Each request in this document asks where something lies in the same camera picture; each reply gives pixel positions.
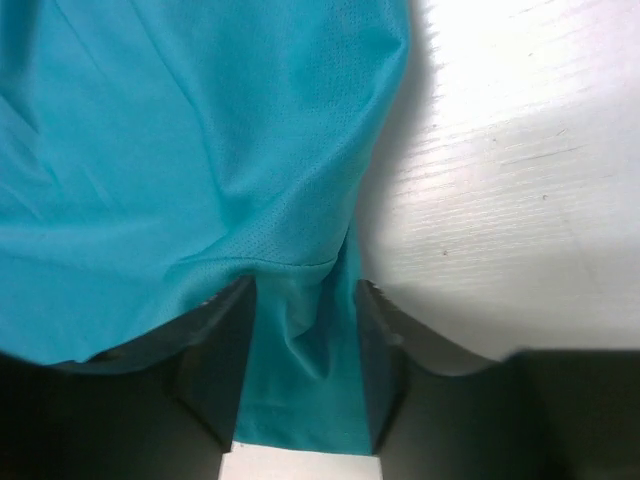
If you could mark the teal t shirt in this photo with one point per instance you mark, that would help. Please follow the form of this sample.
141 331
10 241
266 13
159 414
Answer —
153 151

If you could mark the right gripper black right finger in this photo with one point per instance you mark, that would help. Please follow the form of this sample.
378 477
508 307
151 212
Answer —
420 387

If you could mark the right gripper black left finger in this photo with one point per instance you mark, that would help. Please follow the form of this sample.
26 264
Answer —
210 345

